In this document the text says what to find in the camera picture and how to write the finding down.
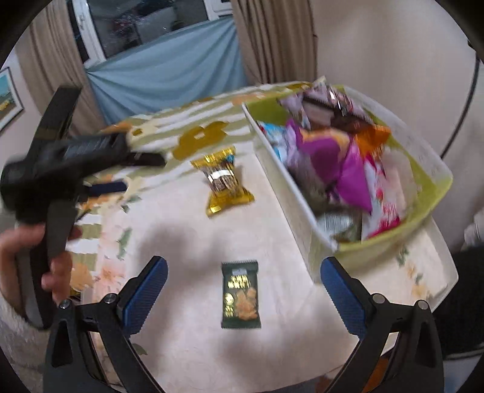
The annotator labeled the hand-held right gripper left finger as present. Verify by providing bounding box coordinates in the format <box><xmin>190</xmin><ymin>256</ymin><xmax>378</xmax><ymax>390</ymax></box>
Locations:
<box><xmin>43</xmin><ymin>256</ymin><xmax>169</xmax><ymax>393</ymax></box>

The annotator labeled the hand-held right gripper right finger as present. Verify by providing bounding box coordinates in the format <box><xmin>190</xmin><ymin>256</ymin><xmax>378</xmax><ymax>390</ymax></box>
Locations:
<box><xmin>321</xmin><ymin>257</ymin><xmax>445</xmax><ymax>393</ymax></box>

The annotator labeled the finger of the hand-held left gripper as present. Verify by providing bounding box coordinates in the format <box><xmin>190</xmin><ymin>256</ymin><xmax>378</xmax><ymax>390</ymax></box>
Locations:
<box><xmin>125</xmin><ymin>150</ymin><xmax>167</xmax><ymax>167</ymax></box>
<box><xmin>81</xmin><ymin>182</ymin><xmax>127</xmax><ymax>198</ymax></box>

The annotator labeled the gold snack packet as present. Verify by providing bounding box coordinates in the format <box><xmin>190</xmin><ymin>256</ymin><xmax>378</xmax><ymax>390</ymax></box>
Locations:
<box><xmin>190</xmin><ymin>147</ymin><xmax>255</xmax><ymax>218</ymax></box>

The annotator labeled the dark green snack packet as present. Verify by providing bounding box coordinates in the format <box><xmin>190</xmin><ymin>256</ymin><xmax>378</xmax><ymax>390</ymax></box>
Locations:
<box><xmin>220</xmin><ymin>261</ymin><xmax>262</xmax><ymax>329</ymax></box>

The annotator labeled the green plastic bin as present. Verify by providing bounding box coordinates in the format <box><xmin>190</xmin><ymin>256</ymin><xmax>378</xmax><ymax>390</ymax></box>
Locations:
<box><xmin>241</xmin><ymin>81</ymin><xmax>453</xmax><ymax>284</ymax></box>

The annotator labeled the pile of colourful packets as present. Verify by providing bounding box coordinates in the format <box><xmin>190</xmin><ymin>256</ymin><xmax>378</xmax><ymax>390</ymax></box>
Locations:
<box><xmin>257</xmin><ymin>83</ymin><xmax>407</xmax><ymax>242</ymax></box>

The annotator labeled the person's left forearm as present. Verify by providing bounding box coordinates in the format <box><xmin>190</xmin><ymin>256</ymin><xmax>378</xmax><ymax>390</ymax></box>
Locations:
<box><xmin>0</xmin><ymin>295</ymin><xmax>50</xmax><ymax>382</ymax></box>

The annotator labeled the person's left hand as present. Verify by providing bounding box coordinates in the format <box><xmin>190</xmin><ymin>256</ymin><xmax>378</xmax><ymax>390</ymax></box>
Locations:
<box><xmin>0</xmin><ymin>226</ymin><xmax>73</xmax><ymax>307</ymax></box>

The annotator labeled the cream floral tablecloth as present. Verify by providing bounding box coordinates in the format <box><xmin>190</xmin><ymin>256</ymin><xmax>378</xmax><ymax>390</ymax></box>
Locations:
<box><xmin>87</xmin><ymin>151</ymin><xmax>459</xmax><ymax>393</ymax></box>

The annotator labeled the green striped floral blanket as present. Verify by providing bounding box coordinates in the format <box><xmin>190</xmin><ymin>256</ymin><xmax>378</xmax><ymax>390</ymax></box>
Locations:
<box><xmin>64</xmin><ymin>80</ymin><xmax>329</xmax><ymax>299</ymax></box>

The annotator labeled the framed picture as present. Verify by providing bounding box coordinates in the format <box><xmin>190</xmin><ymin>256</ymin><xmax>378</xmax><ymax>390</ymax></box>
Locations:
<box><xmin>0</xmin><ymin>67</ymin><xmax>24</xmax><ymax>131</ymax></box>

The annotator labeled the blue cloth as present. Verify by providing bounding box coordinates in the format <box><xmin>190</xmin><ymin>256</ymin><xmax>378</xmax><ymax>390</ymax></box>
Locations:
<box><xmin>85</xmin><ymin>17</ymin><xmax>248</xmax><ymax>127</ymax></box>

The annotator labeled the beige curtain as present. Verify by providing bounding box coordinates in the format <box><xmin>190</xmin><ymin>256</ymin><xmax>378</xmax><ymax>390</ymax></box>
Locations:
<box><xmin>15</xmin><ymin>0</ymin><xmax>106</xmax><ymax>133</ymax></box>
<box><xmin>231</xmin><ymin>0</ymin><xmax>318</xmax><ymax>86</ymax></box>

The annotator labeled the dark clothing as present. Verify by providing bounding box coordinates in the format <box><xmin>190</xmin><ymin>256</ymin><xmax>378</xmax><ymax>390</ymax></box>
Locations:
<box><xmin>431</xmin><ymin>247</ymin><xmax>484</xmax><ymax>359</ymax></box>

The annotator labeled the window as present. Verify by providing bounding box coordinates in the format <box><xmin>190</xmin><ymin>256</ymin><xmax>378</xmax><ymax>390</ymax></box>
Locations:
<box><xmin>70</xmin><ymin>0</ymin><xmax>233</xmax><ymax>63</ymax></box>

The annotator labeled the white cloth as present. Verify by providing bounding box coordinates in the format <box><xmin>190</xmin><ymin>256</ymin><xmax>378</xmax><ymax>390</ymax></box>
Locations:
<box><xmin>462</xmin><ymin>212</ymin><xmax>484</xmax><ymax>252</ymax></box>

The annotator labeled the black cable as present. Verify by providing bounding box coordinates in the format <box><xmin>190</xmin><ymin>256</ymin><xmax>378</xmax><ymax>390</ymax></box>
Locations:
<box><xmin>440</xmin><ymin>57</ymin><xmax>484</xmax><ymax>159</ymax></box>

